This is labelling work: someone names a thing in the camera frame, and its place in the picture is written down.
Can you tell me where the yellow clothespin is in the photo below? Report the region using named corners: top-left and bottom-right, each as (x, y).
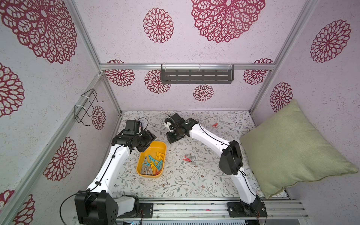
top-left (156, 152), bottom-right (165, 161)

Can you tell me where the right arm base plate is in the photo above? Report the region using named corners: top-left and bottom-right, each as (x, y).
top-left (227, 201), bottom-right (268, 218)

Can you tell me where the grey clothespin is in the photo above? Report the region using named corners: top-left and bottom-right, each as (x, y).
top-left (141, 164), bottom-right (153, 176)

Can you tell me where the green pillow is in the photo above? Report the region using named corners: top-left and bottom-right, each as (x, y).
top-left (240, 100), bottom-right (359, 199)

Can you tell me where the yellow storage box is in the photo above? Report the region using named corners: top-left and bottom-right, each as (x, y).
top-left (136, 141), bottom-right (167, 179)

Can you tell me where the grey wall shelf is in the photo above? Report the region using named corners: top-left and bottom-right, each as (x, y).
top-left (160, 65), bottom-right (234, 84)

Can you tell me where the black wire wall rack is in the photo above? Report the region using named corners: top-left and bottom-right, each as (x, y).
top-left (74, 88), bottom-right (103, 127)

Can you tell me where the teal clothespin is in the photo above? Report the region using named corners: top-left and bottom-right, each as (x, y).
top-left (148, 155), bottom-right (159, 166)
top-left (156, 160), bottom-right (163, 171)

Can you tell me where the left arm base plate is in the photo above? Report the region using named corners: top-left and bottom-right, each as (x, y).
top-left (122, 203), bottom-right (154, 218)

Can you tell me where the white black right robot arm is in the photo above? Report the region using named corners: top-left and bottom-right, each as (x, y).
top-left (164, 113), bottom-right (267, 217)

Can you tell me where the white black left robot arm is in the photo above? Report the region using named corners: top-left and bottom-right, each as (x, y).
top-left (75, 130), bottom-right (156, 225)

